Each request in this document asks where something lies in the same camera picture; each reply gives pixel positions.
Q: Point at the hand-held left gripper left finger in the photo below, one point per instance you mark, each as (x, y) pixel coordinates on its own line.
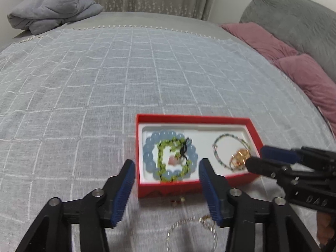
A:
(121, 189)

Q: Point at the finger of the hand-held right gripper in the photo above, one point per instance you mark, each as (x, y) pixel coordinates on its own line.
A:
(278, 154)
(262, 166)

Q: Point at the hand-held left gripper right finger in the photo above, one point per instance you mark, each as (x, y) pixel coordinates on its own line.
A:
(208, 189)

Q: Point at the red jewelry box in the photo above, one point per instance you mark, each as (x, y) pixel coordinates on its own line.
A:
(194, 120)

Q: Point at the person's right hand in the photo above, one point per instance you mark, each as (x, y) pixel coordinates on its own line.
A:
(324, 225)

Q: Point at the small red gold earring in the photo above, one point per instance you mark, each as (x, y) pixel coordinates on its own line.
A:
(176, 201)

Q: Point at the pink pillow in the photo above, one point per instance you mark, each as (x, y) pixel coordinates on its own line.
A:
(309, 81)
(258, 38)

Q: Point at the white checked bedspread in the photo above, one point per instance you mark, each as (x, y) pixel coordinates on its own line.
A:
(105, 89)

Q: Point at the grey pillow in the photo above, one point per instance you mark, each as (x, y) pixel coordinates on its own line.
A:
(294, 23)

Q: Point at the grey bed sheet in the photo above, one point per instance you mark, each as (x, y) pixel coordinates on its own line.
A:
(157, 18)

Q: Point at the folded grey blanket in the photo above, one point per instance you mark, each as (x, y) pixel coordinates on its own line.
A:
(55, 9)

